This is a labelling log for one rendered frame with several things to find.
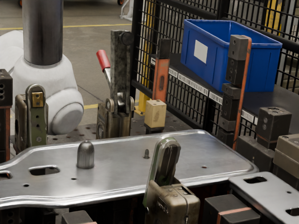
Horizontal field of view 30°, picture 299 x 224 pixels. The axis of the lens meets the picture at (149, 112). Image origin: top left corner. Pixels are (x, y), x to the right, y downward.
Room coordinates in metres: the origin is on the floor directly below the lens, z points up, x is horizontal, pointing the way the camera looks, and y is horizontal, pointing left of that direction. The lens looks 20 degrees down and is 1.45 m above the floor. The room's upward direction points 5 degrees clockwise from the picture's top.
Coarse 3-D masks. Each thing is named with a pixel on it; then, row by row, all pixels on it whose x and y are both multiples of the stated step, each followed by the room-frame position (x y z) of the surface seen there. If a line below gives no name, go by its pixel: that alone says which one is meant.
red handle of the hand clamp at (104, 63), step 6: (96, 54) 1.22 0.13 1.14; (102, 54) 1.21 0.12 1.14; (102, 60) 1.19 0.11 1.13; (108, 60) 1.20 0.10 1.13; (102, 66) 1.18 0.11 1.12; (108, 66) 1.18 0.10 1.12; (108, 72) 1.17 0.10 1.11; (108, 78) 1.16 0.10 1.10; (108, 84) 1.16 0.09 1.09; (120, 96) 1.12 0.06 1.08; (120, 102) 1.11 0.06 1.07
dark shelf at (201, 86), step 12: (180, 60) 1.67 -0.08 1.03; (180, 72) 1.54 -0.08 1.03; (192, 72) 1.54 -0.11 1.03; (192, 84) 1.47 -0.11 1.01; (204, 84) 1.43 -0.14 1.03; (276, 84) 1.50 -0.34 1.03; (216, 96) 1.37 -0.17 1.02; (252, 96) 1.36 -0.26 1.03; (264, 96) 1.37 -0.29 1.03; (276, 96) 1.38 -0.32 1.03; (288, 96) 1.39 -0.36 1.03; (252, 108) 1.26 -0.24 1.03; (288, 108) 1.29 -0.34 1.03; (252, 120) 1.23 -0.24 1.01
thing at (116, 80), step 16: (112, 32) 1.13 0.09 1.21; (128, 32) 1.11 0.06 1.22; (112, 48) 1.12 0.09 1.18; (128, 48) 1.13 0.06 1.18; (112, 64) 1.12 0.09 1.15; (128, 64) 1.12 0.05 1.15; (112, 80) 1.11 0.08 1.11; (128, 80) 1.12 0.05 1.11; (112, 96) 1.11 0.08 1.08; (128, 96) 1.11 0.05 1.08; (128, 112) 1.11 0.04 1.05
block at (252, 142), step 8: (240, 136) 1.15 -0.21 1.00; (248, 136) 1.15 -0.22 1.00; (240, 144) 1.14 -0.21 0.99; (248, 144) 1.12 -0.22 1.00; (256, 144) 1.11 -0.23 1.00; (240, 152) 1.14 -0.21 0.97; (248, 152) 1.11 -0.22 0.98; (256, 152) 1.09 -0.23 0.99; (264, 152) 1.07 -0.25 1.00; (272, 152) 1.07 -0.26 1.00; (256, 160) 1.09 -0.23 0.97; (264, 160) 1.06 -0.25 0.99; (272, 160) 1.05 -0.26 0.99; (264, 168) 1.06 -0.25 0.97; (272, 168) 1.05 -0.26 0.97; (232, 192) 1.15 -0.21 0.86; (240, 200) 1.12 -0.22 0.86
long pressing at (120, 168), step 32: (32, 160) 0.93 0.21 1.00; (64, 160) 0.94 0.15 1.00; (96, 160) 0.96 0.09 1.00; (128, 160) 0.97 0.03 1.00; (192, 160) 1.00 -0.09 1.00; (224, 160) 1.01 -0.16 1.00; (0, 192) 0.80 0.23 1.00; (32, 192) 0.81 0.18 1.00; (64, 192) 0.82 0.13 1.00; (96, 192) 0.83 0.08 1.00; (128, 192) 0.85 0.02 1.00
